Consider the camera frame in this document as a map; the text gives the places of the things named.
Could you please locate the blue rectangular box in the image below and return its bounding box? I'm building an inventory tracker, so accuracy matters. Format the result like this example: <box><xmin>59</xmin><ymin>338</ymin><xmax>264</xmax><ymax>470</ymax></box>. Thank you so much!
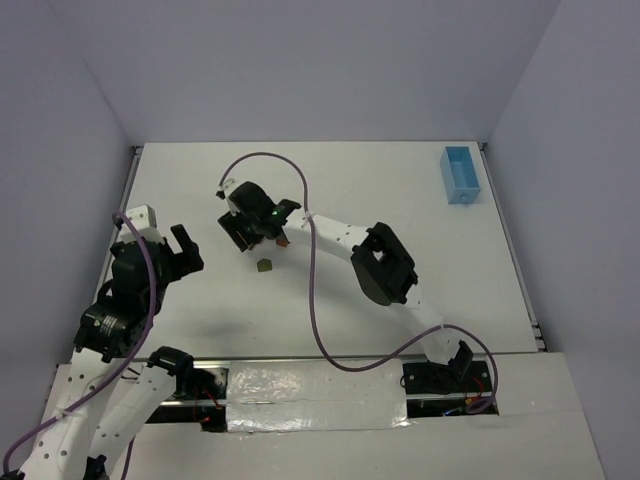
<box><xmin>440</xmin><ymin>146</ymin><xmax>481</xmax><ymax>205</ymax></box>

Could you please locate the brown wood block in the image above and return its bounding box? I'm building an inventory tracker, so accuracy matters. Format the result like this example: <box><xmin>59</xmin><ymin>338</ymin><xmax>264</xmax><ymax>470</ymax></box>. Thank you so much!
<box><xmin>237</xmin><ymin>229</ymin><xmax>263</xmax><ymax>252</ymax></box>

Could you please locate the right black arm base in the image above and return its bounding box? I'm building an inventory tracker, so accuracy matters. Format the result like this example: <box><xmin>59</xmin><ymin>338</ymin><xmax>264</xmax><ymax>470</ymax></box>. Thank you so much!
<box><xmin>400</xmin><ymin>360</ymin><xmax>493</xmax><ymax>395</ymax></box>

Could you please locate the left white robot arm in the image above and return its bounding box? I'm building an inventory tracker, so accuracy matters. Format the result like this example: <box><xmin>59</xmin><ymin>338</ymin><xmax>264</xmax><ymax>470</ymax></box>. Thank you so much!
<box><xmin>2</xmin><ymin>224</ymin><xmax>204</xmax><ymax>479</ymax></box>

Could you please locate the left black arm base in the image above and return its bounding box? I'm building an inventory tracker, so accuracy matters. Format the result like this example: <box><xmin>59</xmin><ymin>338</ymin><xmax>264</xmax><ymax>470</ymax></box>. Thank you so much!
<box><xmin>119</xmin><ymin>364</ymin><xmax>231</xmax><ymax>431</ymax></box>

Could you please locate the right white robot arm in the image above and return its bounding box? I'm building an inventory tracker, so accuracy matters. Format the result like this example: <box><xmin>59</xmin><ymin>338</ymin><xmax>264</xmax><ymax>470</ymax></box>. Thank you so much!
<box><xmin>216</xmin><ymin>179</ymin><xmax>472</xmax><ymax>394</ymax></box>

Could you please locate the green house-shaped block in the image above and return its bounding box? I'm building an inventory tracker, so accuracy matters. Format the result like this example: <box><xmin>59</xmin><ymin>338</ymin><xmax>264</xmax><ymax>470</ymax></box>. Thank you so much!
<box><xmin>256</xmin><ymin>258</ymin><xmax>273</xmax><ymax>273</ymax></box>

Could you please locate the silver tape patch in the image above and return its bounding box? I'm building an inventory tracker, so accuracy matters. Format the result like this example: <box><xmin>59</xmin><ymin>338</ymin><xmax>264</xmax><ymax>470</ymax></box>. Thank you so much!
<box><xmin>226</xmin><ymin>360</ymin><xmax>409</xmax><ymax>433</ymax></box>

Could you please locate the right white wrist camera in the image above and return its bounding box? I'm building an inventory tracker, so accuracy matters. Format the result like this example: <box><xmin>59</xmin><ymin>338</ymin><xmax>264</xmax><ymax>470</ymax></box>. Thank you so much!
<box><xmin>216</xmin><ymin>178</ymin><xmax>238</xmax><ymax>215</ymax></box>

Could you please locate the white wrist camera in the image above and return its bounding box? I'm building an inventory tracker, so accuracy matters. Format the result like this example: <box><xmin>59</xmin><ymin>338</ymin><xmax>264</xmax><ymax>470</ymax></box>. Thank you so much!
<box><xmin>117</xmin><ymin>204</ymin><xmax>163</xmax><ymax>243</ymax></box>
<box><xmin>216</xmin><ymin>178</ymin><xmax>238</xmax><ymax>215</ymax></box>

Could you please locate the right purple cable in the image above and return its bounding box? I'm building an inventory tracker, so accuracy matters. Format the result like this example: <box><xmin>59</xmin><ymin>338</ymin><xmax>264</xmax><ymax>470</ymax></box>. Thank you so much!
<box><xmin>219</xmin><ymin>152</ymin><xmax>498</xmax><ymax>415</ymax></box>

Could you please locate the purple cable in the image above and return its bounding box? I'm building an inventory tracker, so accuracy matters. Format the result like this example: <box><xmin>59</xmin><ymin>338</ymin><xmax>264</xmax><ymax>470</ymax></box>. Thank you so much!
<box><xmin>0</xmin><ymin>209</ymin><xmax>166</xmax><ymax>480</ymax></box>
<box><xmin>219</xmin><ymin>152</ymin><xmax>498</xmax><ymax>415</ymax></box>

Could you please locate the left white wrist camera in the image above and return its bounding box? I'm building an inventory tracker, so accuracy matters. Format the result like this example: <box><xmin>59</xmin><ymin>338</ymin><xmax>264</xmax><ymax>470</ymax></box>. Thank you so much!
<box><xmin>117</xmin><ymin>204</ymin><xmax>163</xmax><ymax>243</ymax></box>

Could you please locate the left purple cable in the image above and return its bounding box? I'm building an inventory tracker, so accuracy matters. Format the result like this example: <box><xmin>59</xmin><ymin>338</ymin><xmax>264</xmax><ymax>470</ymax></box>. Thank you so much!
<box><xmin>0</xmin><ymin>209</ymin><xmax>166</xmax><ymax>480</ymax></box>

